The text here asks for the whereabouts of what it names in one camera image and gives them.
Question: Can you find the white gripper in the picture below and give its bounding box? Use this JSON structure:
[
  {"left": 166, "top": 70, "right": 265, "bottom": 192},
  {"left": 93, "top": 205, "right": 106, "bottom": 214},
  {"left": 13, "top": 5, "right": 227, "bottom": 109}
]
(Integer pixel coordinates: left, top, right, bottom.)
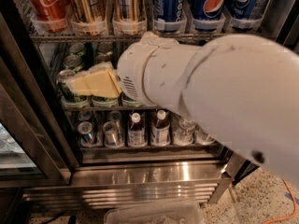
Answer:
[{"left": 66, "top": 32, "right": 178, "bottom": 105}]

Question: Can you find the gold orange soda can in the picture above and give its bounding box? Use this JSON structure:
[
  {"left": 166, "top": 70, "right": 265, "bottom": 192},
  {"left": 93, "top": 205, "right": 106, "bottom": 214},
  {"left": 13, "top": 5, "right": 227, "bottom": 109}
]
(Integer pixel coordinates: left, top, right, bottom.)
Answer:
[{"left": 114, "top": 0, "right": 143, "bottom": 22}]

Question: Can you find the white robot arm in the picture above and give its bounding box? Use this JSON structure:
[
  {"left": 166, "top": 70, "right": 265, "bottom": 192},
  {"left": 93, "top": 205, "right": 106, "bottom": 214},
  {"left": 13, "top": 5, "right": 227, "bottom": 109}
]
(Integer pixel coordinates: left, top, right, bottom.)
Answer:
[{"left": 66, "top": 32, "right": 299, "bottom": 185}]

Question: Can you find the green can second row middle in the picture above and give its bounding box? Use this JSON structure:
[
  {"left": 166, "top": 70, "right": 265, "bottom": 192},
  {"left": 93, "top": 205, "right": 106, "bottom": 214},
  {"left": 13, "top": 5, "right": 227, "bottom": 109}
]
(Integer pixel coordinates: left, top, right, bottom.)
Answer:
[{"left": 94, "top": 54, "right": 111, "bottom": 64}]

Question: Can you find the green can second row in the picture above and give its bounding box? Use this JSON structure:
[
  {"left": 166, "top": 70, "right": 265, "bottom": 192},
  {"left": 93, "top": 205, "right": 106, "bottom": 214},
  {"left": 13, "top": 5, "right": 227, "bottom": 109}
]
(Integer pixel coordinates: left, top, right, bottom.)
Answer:
[
  {"left": 64, "top": 55, "right": 86, "bottom": 73},
  {"left": 94, "top": 54, "right": 111, "bottom": 64}
]

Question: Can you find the green can front right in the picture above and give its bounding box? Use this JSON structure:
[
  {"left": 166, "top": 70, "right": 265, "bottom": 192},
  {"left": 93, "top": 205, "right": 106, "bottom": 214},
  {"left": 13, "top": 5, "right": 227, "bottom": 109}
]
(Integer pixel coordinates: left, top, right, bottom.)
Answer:
[{"left": 121, "top": 93, "right": 141, "bottom": 106}]

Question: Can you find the green can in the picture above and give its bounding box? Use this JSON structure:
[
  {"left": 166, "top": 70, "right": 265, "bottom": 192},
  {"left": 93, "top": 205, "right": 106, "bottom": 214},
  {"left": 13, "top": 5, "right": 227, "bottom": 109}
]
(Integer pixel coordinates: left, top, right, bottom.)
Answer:
[
  {"left": 93, "top": 96, "right": 118, "bottom": 103},
  {"left": 121, "top": 93, "right": 141, "bottom": 106},
  {"left": 56, "top": 69, "right": 87, "bottom": 103}
]

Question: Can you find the green can front middle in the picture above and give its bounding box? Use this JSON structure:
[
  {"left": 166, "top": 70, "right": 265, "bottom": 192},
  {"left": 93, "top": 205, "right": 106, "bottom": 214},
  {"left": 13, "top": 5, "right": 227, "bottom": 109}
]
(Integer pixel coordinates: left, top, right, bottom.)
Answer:
[{"left": 93, "top": 96, "right": 118, "bottom": 103}]

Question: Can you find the green can second row left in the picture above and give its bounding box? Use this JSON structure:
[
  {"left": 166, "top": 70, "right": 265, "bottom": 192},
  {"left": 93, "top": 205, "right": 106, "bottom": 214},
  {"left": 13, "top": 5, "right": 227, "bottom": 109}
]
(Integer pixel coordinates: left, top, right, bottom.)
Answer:
[{"left": 64, "top": 55, "right": 86, "bottom": 73}]

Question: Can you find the green can front left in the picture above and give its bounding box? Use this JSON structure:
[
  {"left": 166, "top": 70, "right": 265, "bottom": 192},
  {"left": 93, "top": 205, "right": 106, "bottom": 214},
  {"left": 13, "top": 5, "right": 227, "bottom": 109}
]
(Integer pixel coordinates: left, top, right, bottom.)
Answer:
[{"left": 56, "top": 69, "right": 87, "bottom": 103}]

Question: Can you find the gold can left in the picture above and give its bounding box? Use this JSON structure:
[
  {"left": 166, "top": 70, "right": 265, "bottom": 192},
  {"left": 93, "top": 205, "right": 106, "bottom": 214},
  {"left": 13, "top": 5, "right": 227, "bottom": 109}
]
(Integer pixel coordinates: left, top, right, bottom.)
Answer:
[{"left": 71, "top": 0, "right": 105, "bottom": 23}]

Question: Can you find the silver can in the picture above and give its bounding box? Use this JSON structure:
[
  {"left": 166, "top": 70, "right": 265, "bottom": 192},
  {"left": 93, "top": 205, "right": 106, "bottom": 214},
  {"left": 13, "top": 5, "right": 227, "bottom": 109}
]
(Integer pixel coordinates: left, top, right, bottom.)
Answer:
[
  {"left": 103, "top": 121, "right": 120, "bottom": 147},
  {"left": 78, "top": 121, "right": 96, "bottom": 145}
]

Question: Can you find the blue Pepsi can left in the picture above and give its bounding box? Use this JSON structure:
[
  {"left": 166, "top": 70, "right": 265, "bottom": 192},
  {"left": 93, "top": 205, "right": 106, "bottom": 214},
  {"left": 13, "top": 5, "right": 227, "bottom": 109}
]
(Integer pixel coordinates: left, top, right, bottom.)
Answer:
[{"left": 154, "top": 0, "right": 184, "bottom": 22}]

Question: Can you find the silver can bottom left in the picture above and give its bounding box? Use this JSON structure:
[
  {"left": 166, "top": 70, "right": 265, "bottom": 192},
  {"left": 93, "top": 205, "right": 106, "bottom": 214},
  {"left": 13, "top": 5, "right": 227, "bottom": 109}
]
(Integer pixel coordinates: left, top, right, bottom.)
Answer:
[{"left": 78, "top": 121, "right": 96, "bottom": 145}]

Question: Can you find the red Coca-Cola can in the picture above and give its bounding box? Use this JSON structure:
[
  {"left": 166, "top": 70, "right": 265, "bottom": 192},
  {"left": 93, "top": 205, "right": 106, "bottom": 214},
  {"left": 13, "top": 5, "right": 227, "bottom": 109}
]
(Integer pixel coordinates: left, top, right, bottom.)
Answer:
[{"left": 29, "top": 0, "right": 66, "bottom": 21}]

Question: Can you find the stainless steel fridge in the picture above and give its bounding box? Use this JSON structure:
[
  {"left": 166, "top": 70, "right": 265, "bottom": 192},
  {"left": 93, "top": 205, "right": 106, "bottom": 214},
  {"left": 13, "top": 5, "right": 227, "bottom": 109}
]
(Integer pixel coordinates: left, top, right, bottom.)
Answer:
[{"left": 0, "top": 0, "right": 299, "bottom": 210}]

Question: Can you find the blue Pepsi can middle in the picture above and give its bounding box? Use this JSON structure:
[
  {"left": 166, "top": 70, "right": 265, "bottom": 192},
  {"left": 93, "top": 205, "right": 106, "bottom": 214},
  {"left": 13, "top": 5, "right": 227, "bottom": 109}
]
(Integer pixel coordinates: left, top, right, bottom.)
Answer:
[{"left": 192, "top": 0, "right": 224, "bottom": 21}]

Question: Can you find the brown tea bottle right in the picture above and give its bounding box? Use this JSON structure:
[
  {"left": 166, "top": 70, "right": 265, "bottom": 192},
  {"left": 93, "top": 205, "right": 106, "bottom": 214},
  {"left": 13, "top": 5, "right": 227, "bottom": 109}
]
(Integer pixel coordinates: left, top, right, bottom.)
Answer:
[{"left": 150, "top": 110, "right": 170, "bottom": 147}]

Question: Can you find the brown tea bottle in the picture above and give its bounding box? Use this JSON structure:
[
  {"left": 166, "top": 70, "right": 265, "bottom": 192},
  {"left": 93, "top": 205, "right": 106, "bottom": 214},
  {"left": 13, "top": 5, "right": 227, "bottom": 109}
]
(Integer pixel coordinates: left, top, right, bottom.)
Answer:
[
  {"left": 128, "top": 113, "right": 146, "bottom": 147},
  {"left": 150, "top": 110, "right": 170, "bottom": 147}
]

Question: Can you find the brown tea bottle left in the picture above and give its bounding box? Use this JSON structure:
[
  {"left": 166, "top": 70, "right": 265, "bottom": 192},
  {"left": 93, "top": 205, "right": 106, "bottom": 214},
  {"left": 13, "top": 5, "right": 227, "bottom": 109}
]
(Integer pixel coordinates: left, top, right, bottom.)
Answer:
[{"left": 128, "top": 113, "right": 146, "bottom": 147}]

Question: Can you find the clear water bottle left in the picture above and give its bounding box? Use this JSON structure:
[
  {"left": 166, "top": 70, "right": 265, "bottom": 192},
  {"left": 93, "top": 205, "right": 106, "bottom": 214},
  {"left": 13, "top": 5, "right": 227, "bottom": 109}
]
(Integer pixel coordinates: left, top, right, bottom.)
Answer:
[{"left": 173, "top": 117, "right": 196, "bottom": 147}]

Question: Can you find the clear water bottle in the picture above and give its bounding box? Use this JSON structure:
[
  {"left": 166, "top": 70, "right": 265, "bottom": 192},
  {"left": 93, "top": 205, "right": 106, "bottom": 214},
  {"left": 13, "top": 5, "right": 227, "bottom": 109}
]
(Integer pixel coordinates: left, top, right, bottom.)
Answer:
[
  {"left": 194, "top": 126, "right": 215, "bottom": 146},
  {"left": 173, "top": 117, "right": 196, "bottom": 147}
]

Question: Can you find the clear water bottle right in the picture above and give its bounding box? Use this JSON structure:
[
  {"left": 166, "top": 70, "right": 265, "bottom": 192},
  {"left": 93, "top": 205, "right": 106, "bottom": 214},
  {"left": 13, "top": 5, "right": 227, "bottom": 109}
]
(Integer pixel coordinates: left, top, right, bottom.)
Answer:
[{"left": 194, "top": 126, "right": 215, "bottom": 146}]

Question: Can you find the clear plastic bin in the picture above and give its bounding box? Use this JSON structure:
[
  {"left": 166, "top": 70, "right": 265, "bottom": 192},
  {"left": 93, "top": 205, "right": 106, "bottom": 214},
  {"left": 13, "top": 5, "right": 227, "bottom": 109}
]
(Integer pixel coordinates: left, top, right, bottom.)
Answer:
[{"left": 104, "top": 200, "right": 206, "bottom": 224}]

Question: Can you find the wire top shelf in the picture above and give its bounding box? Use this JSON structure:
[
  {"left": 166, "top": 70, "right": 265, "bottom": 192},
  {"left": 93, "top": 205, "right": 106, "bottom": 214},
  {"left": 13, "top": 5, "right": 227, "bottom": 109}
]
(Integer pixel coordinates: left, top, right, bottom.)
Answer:
[{"left": 29, "top": 31, "right": 269, "bottom": 44}]

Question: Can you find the orange power cable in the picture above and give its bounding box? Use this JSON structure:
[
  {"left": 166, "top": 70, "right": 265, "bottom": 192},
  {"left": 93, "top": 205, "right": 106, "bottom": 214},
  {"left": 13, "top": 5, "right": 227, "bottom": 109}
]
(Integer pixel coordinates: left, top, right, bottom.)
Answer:
[{"left": 261, "top": 180, "right": 299, "bottom": 224}]

